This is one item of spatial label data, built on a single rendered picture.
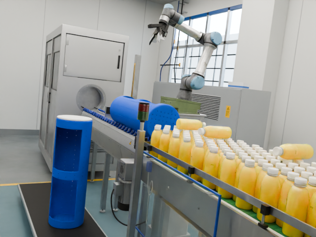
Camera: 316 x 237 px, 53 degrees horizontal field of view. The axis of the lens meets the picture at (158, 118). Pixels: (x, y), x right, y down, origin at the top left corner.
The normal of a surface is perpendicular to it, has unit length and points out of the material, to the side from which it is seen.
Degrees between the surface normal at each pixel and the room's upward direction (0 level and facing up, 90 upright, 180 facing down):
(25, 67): 90
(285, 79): 90
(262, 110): 90
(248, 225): 90
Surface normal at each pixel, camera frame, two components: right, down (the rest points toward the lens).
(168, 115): 0.44, 0.14
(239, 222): -0.89, -0.05
